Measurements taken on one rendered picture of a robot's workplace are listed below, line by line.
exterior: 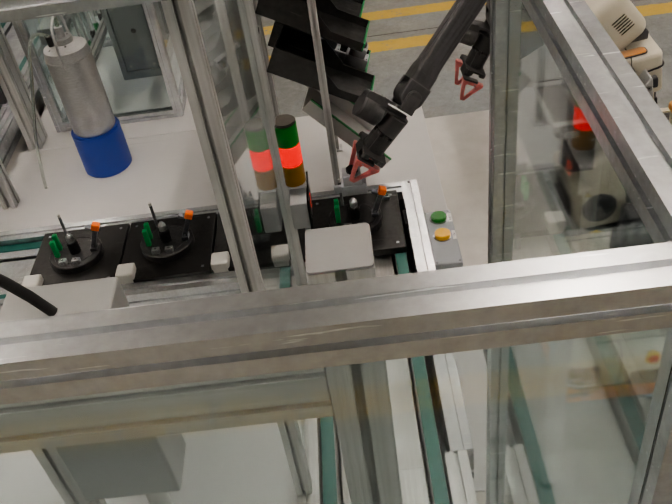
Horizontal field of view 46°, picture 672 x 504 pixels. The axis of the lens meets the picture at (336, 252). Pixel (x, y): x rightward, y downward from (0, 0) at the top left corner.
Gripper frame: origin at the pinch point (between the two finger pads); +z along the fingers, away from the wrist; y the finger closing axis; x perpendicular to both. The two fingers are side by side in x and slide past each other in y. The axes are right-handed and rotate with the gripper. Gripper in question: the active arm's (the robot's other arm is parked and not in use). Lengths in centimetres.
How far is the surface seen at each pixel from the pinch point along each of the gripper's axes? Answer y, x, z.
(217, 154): 79, -51, -36
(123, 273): 11, -38, 49
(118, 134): -58, -47, 57
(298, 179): 21.8, -19.0, -4.4
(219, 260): 11.2, -19.1, 33.2
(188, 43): 79, -61, -47
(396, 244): 11.4, 16.4, 6.0
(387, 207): -4.1, 15.9, 6.4
